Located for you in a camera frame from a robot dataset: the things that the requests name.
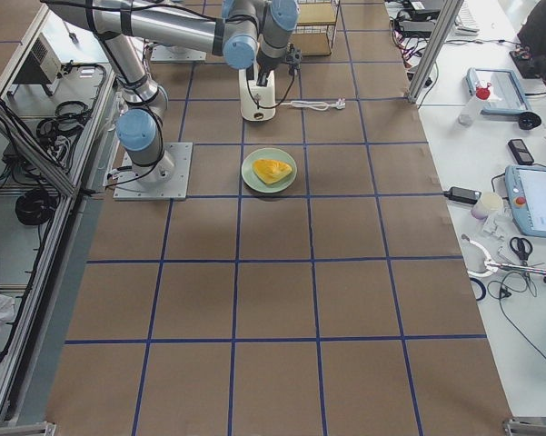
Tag white curved bracket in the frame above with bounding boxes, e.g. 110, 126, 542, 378
461, 233, 499, 279

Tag black round lid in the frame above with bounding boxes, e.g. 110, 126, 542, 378
517, 111, 542, 131

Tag wire shelf with wooden boards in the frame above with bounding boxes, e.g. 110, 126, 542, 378
291, 0, 340, 56

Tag clear bottle red cap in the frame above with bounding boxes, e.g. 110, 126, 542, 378
457, 83, 491, 126

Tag aluminium frame post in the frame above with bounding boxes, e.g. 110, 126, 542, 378
406, 0, 463, 104

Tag far blue teach pendant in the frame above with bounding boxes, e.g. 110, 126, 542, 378
465, 67, 531, 116

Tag blue tape roll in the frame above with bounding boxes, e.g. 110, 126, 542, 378
469, 277, 487, 302

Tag black power brick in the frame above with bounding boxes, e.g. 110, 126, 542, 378
443, 186, 481, 204

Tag near blue teach pendant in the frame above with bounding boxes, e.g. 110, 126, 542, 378
491, 164, 546, 238

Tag blue teach pendant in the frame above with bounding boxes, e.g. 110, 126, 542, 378
465, 67, 531, 116
491, 164, 546, 238

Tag coiled black cable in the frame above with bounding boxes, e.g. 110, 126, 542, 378
15, 187, 56, 227

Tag white toaster power cable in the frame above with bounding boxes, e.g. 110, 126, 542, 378
274, 98, 348, 112

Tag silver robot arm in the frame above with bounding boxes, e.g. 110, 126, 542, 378
46, 1, 300, 119

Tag black handled scissors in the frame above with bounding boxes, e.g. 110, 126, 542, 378
509, 236, 533, 266

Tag triangular golden bread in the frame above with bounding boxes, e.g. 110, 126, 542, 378
252, 159, 293, 185

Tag light green plate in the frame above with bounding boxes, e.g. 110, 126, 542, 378
241, 147, 297, 193

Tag white toaster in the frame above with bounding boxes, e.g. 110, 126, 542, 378
239, 62, 276, 122

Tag black phone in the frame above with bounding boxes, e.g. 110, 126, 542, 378
508, 139, 534, 165

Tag white paper cup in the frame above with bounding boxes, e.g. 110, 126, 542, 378
471, 192, 503, 220

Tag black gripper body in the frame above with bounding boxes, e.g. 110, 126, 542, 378
256, 42, 303, 75

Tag grey electronics box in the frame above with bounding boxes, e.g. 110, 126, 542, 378
13, 33, 62, 96

